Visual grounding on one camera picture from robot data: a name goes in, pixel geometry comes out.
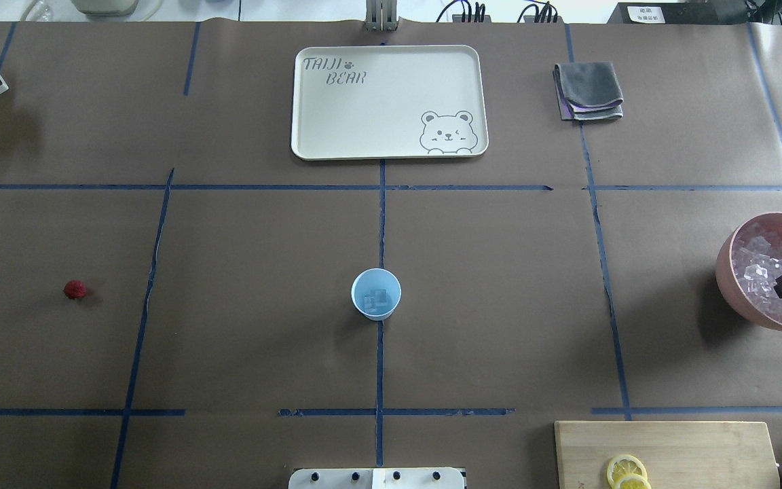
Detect ice cube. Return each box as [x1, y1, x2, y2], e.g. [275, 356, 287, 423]
[362, 289, 390, 314]

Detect wooden cutting board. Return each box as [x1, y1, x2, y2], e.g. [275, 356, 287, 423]
[553, 420, 780, 488]

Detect red strawberry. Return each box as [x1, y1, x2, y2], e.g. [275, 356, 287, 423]
[62, 280, 88, 300]

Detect pink bowl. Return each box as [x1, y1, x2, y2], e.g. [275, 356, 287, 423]
[715, 213, 782, 331]

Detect pile of ice cubes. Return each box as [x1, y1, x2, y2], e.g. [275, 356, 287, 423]
[730, 223, 782, 324]

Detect lemon slices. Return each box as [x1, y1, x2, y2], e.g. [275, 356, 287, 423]
[606, 453, 652, 488]

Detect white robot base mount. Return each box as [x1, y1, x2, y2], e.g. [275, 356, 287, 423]
[288, 467, 468, 488]

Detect aluminium frame post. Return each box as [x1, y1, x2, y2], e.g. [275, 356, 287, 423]
[365, 0, 399, 31]

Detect cream bear tray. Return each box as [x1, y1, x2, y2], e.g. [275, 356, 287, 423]
[291, 46, 489, 161]

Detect grey folded cloth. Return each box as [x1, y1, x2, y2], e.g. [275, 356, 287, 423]
[553, 62, 624, 122]

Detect blue plastic cup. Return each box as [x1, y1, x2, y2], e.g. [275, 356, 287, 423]
[351, 268, 403, 321]

